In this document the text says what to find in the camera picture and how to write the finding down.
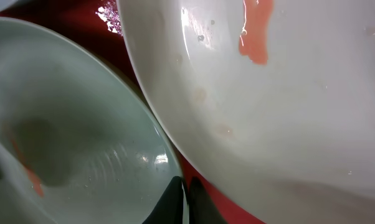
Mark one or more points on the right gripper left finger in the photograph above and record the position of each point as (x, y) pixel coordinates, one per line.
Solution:
(169, 209)

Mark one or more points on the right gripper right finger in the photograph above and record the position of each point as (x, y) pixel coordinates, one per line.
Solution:
(202, 210)

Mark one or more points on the mint green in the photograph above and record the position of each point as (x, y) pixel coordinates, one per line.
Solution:
(77, 144)

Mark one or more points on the white plate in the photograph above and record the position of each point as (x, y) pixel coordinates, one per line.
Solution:
(273, 102)

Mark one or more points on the red plastic tray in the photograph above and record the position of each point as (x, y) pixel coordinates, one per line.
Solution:
(95, 25)

